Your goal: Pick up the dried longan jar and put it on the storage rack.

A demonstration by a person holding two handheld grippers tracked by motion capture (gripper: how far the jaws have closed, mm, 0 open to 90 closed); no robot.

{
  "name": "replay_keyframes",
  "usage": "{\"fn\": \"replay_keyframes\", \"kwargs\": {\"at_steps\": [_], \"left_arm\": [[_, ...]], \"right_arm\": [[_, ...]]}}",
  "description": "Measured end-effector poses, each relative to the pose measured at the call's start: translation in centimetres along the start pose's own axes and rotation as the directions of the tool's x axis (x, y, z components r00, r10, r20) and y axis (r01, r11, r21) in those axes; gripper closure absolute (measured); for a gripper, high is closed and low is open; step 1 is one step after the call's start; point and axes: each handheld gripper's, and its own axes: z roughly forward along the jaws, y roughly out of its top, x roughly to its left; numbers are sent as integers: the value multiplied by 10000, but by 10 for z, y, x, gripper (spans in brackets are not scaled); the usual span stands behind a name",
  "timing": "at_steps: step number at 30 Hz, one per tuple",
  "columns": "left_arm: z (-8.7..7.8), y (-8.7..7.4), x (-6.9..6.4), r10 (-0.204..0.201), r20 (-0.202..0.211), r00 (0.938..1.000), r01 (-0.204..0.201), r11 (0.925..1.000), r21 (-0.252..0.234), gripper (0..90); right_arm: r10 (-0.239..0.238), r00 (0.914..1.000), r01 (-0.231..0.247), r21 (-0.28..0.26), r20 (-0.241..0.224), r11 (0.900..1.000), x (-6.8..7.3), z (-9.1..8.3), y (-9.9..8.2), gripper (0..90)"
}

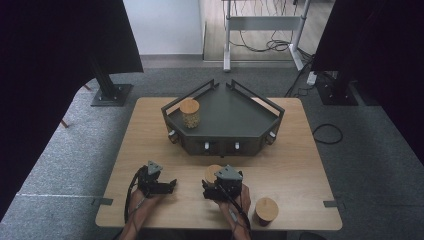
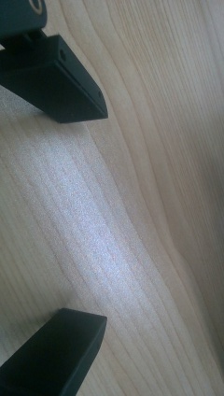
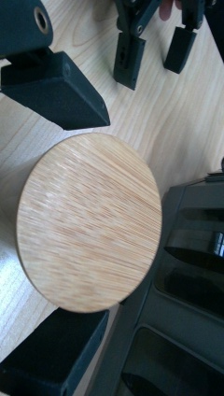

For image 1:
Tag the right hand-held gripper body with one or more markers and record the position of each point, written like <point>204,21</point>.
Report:
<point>230,185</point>

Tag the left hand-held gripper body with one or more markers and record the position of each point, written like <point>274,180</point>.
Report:
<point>150,181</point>

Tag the glass jar of brown nuts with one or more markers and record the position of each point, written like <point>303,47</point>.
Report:
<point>211,174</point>

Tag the glass jar with dark red contents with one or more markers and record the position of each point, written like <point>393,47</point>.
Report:
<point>266,210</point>

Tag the glass jar of pale seeds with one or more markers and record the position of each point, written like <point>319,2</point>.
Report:
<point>190,115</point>

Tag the black corner shelf rack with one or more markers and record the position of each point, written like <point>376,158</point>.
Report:
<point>233,113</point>

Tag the person's left hand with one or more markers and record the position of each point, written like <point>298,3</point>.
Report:
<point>141,200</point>

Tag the person's right hand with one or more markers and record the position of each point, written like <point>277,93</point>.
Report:
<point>241,205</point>

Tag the grey tape strip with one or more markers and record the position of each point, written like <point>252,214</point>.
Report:
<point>331,203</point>
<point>103,201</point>

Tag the black metal stand with base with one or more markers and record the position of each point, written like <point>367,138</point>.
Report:
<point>111,95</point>
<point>336,95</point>

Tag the white power strip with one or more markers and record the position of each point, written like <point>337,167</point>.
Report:
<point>311,79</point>

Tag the black curtain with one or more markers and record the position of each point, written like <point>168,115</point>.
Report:
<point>383,50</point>
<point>50,66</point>

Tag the white desk frame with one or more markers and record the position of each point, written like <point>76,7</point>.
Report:
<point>263,23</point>

